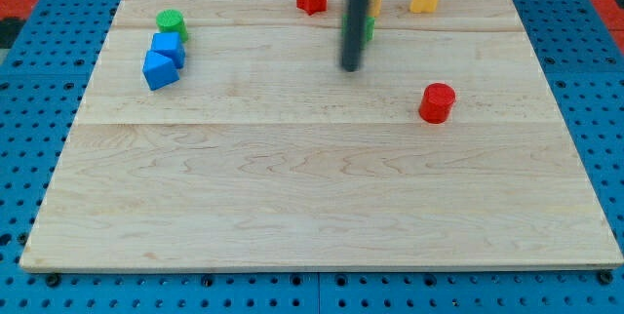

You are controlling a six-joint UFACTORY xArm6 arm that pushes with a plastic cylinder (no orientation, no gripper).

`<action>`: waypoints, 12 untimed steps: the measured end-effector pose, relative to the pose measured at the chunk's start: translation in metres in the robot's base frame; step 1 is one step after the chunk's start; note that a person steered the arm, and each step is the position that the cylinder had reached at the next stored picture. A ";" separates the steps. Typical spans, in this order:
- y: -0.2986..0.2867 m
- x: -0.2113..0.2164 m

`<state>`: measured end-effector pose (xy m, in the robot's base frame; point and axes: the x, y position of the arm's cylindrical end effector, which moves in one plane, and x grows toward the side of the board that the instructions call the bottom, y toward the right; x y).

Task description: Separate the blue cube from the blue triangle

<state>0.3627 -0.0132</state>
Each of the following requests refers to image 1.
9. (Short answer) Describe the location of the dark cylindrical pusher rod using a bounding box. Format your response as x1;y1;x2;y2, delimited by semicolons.
340;0;369;72

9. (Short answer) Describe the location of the blue cube block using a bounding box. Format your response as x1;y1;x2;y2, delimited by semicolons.
150;31;186;69

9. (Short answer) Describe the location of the blue triangle block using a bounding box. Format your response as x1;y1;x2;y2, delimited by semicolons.
142;51;179;91

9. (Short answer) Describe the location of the yellow block behind rod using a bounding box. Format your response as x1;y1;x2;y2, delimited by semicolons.
368;0;382;18

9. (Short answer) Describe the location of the green block behind rod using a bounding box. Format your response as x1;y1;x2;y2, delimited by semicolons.
341;15;375;46

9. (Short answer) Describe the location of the red cylinder block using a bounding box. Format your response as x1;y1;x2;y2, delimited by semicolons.
418;83;456;124

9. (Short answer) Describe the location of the wooden board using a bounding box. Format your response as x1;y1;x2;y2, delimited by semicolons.
20;0;623;273

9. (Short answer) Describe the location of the green cylinder block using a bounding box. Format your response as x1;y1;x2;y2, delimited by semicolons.
156;9;189;43

